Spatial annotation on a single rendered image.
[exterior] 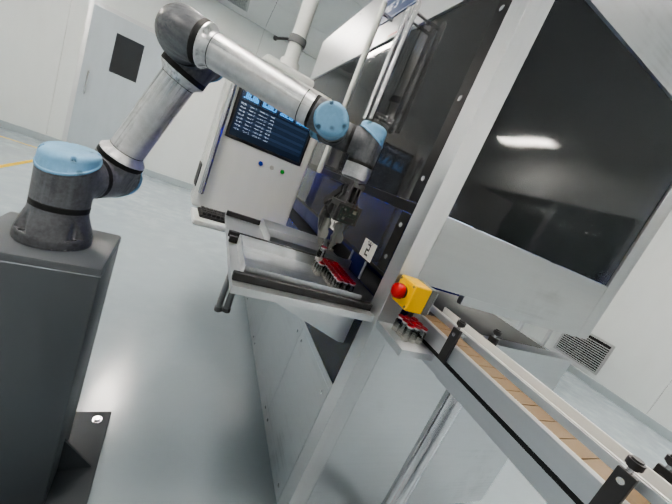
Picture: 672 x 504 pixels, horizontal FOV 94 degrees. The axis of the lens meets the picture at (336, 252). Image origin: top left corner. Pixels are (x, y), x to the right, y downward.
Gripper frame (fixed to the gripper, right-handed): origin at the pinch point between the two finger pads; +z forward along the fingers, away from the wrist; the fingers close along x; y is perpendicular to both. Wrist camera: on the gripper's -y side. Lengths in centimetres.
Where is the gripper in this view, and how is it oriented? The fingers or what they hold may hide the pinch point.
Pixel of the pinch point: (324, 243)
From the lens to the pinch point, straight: 92.9
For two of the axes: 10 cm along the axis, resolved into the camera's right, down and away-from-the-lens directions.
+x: 8.7, 2.6, 4.2
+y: 3.3, 3.4, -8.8
